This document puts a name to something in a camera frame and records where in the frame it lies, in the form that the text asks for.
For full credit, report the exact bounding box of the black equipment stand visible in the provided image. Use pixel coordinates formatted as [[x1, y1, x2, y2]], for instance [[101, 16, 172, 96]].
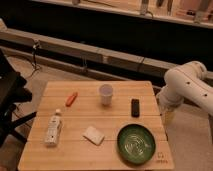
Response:
[[0, 49, 36, 147]]

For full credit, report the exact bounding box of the black cable on wall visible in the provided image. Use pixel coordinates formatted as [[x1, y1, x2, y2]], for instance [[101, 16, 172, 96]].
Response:
[[26, 39, 43, 79]]

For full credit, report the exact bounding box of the white sponge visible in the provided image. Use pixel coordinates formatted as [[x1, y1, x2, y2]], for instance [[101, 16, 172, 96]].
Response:
[[83, 126, 105, 145]]

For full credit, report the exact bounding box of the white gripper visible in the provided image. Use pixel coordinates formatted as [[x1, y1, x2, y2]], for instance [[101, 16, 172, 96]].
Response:
[[156, 93, 174, 125]]

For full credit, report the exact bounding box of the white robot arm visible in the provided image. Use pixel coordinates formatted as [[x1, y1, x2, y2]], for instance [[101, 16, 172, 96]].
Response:
[[156, 61, 213, 125]]

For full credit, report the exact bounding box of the translucent plastic cup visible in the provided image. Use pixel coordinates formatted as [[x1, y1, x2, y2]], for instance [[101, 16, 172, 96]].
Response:
[[99, 84, 113, 106]]

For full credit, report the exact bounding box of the wooden folding table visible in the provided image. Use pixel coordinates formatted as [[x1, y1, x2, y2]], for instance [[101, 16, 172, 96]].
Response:
[[18, 81, 174, 171]]

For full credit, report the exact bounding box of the clear plastic bottle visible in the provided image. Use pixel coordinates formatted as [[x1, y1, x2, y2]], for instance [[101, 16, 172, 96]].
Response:
[[44, 109, 62, 147]]

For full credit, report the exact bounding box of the green bowl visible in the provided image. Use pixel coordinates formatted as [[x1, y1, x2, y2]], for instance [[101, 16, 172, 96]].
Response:
[[117, 124, 156, 165]]

